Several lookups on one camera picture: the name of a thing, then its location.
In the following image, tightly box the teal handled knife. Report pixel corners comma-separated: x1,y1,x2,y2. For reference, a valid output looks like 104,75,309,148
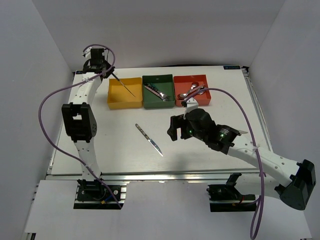
111,73,136,97

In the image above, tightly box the pink handled spoon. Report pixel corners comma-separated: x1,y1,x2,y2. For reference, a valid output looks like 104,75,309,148
177,90,197,100

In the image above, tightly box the pink handled fork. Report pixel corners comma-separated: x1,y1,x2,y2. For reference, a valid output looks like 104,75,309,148
144,85,171,102

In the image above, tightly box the black patterned handle knife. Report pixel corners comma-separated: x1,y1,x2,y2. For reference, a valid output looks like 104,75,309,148
135,123,164,157

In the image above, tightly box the teal handled spoon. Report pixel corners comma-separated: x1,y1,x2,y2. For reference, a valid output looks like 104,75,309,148
186,85,206,99

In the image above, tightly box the pink handled knife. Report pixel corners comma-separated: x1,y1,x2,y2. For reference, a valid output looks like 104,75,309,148
238,130,248,134

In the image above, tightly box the teal handled fork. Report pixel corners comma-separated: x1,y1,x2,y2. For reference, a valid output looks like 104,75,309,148
146,83,161,94

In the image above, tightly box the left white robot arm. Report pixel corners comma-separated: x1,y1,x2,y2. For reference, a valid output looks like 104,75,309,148
61,46,114,182

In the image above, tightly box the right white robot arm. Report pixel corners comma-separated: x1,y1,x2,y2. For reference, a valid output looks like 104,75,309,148
167,108,316,211

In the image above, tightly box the red paper box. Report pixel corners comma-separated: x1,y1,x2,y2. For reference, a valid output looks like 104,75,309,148
173,74,212,107

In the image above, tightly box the yellow paper box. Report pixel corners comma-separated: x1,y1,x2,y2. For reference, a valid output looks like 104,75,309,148
107,77,143,110

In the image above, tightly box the green paper box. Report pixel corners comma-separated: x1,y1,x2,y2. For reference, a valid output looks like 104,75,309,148
142,74,176,109

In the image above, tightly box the right blue corner label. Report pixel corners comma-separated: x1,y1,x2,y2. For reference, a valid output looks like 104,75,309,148
223,65,241,70

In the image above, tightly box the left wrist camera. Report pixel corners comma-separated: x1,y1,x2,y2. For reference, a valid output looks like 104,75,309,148
82,46,92,58

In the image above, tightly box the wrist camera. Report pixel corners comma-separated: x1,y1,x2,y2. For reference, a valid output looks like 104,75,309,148
181,97,199,119
82,46,92,58

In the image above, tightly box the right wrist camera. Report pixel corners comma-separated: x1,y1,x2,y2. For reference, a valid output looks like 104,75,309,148
181,97,199,119

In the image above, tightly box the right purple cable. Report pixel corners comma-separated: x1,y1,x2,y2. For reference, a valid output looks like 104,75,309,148
181,87,266,240

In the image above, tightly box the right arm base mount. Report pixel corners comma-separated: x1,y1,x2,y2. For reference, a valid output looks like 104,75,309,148
206,173,258,213

